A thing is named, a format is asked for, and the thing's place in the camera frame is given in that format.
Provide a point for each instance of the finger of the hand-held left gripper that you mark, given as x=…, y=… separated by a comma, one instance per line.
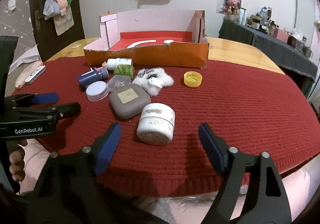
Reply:
x=67, y=109
x=46, y=98

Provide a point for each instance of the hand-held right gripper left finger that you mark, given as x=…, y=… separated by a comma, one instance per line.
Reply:
x=108, y=150

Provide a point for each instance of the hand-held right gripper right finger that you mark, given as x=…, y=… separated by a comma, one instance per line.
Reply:
x=212, y=150

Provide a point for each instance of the dark blue bottle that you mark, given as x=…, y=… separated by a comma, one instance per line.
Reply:
x=90, y=78

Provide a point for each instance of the grey square case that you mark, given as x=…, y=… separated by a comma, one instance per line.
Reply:
x=130, y=104

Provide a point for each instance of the white cream jar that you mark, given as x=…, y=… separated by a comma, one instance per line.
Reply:
x=155, y=126

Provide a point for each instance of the blonde doll figurine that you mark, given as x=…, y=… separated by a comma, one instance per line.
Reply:
x=104, y=65

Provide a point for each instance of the clear plastic case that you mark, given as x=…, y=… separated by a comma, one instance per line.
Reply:
x=120, y=81

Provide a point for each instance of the white pill bottle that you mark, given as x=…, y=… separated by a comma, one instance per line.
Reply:
x=117, y=63

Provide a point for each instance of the green leafy toy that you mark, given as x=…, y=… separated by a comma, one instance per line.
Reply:
x=123, y=70

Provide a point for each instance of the yellow bottle cap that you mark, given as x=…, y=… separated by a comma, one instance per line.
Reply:
x=192, y=79

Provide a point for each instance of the white rabbit figurine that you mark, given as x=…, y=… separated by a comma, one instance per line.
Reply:
x=153, y=81

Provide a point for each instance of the white fluffy hair clip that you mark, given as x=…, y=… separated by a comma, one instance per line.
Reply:
x=165, y=78

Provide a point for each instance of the orange cardboard box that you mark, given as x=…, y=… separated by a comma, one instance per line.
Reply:
x=150, y=56

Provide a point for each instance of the person's left hand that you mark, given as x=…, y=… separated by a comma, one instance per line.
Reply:
x=16, y=164

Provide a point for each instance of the white remote control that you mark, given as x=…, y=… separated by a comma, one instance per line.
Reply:
x=35, y=75

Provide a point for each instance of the peach padded cushion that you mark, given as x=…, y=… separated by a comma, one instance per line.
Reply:
x=23, y=76

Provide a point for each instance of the red knit table cloth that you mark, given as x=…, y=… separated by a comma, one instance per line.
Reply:
x=225, y=114

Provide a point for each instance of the white plastic sheet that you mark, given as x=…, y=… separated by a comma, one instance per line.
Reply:
x=25, y=54

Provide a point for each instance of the small paper tag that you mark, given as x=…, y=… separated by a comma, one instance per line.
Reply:
x=75, y=46

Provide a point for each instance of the beige paper card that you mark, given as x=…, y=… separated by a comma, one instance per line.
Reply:
x=63, y=25

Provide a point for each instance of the dark brown door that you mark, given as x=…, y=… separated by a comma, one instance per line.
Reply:
x=75, y=26

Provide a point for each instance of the pink fleece clothing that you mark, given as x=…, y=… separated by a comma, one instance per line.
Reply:
x=295, y=184

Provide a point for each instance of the clear plastic bag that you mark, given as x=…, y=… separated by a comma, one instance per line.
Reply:
x=50, y=8

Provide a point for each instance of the red printed bag liner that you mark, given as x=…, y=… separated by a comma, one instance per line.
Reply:
x=175, y=36

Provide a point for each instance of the pink bunny plush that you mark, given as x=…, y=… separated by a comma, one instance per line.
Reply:
x=232, y=3

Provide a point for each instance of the white cabinet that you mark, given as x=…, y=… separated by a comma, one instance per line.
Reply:
x=303, y=6

